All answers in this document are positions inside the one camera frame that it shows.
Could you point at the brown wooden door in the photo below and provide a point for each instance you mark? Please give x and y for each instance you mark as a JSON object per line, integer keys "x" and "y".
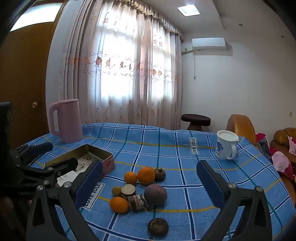
{"x": 23, "y": 81}

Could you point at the sheer flowered curtain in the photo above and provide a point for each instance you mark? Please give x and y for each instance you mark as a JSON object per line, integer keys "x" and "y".
{"x": 127, "y": 69}

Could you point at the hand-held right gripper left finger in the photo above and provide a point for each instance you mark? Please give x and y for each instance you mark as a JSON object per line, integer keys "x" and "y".
{"x": 90, "y": 183}

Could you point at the dark round stool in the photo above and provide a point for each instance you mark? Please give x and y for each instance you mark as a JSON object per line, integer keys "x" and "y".
{"x": 195, "y": 120}

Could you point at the blue checked tablecloth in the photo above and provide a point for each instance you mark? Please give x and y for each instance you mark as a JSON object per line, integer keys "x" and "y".
{"x": 161, "y": 150}

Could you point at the rectangular metal tin box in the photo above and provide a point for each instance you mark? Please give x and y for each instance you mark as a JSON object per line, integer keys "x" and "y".
{"x": 107, "y": 163}

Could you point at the medium orange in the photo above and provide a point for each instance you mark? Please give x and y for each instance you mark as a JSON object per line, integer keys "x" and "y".
{"x": 119, "y": 204}

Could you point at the dark brown fruit with stem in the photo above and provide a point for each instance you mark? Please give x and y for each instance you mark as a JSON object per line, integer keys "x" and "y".
{"x": 160, "y": 174}

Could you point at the white mug with blue print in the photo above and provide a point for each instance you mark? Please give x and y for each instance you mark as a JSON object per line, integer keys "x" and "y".
{"x": 225, "y": 144}

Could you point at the cut sweet potato half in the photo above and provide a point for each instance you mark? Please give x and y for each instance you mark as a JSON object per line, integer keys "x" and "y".
{"x": 128, "y": 189}

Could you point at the round door knob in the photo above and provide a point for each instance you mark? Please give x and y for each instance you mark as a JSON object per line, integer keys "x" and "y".
{"x": 34, "y": 105}

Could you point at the white wall air conditioner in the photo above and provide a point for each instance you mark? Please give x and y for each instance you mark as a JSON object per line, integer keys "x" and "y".
{"x": 208, "y": 43}

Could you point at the large orange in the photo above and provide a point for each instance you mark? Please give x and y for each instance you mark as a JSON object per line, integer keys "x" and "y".
{"x": 146, "y": 175}

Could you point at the brown wooden sofa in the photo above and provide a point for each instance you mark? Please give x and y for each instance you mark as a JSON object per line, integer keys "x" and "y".
{"x": 281, "y": 136}

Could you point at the pink flowered cloth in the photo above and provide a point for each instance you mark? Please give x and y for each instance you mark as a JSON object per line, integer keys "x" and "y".
{"x": 281, "y": 162}

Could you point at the brown leather armchair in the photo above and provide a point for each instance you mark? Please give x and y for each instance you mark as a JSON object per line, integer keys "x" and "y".
{"x": 240, "y": 126}

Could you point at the door transom window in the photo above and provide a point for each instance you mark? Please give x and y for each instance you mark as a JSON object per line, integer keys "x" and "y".
{"x": 37, "y": 16}

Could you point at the square ceiling light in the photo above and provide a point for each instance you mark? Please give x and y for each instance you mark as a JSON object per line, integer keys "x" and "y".
{"x": 188, "y": 9}

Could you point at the cut brown sweet potato piece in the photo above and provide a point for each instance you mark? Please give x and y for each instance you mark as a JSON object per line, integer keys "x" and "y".
{"x": 137, "y": 202}

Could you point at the round purple sweet potato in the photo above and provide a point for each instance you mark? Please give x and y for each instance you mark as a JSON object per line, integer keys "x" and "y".
{"x": 155, "y": 194}

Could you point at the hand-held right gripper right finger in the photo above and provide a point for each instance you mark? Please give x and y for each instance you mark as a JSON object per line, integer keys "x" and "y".
{"x": 209, "y": 183}

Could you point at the white paper sheet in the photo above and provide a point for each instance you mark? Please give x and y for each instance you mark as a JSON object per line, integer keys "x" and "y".
{"x": 86, "y": 158}

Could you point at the small orange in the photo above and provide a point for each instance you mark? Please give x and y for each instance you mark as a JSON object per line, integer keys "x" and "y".
{"x": 130, "y": 177}

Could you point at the pink electric kettle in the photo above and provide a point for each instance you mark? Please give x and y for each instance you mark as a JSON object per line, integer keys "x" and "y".
{"x": 67, "y": 120}

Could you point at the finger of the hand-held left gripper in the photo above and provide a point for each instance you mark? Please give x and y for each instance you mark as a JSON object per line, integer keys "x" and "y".
{"x": 67, "y": 165}
{"x": 38, "y": 148}

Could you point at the small yellow-brown fruit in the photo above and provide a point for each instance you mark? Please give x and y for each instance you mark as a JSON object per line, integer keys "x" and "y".
{"x": 116, "y": 191}

